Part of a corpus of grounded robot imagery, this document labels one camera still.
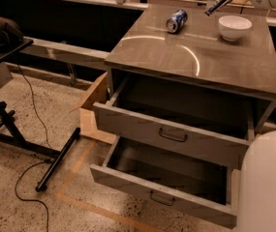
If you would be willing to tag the grey upper drawer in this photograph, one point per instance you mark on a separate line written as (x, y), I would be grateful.
(186, 119)

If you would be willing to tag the black tray on stand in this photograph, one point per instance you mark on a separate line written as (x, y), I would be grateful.
(2, 53)

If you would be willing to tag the grey drawer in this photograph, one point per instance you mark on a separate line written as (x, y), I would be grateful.
(192, 186)
(186, 119)

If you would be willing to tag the blue rxbar blueberry wrapper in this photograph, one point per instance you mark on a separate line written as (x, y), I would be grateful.
(216, 6)

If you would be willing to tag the blue soda can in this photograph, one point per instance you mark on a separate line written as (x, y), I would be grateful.
(177, 20)

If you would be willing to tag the white ceramic bowl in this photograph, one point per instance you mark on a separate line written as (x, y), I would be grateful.
(233, 28)

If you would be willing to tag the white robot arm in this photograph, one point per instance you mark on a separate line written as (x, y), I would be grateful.
(257, 190)

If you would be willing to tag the grey drawer cabinet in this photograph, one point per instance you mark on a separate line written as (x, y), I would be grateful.
(198, 54)

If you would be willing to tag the cardboard box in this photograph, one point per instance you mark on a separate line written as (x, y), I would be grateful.
(96, 93)

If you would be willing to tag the black folding stand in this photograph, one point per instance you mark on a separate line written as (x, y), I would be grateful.
(10, 134)

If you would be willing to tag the grey metal rail beam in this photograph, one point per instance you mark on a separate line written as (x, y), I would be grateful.
(67, 53)

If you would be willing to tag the grey lower drawer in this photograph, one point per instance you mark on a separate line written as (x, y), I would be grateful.
(192, 186)

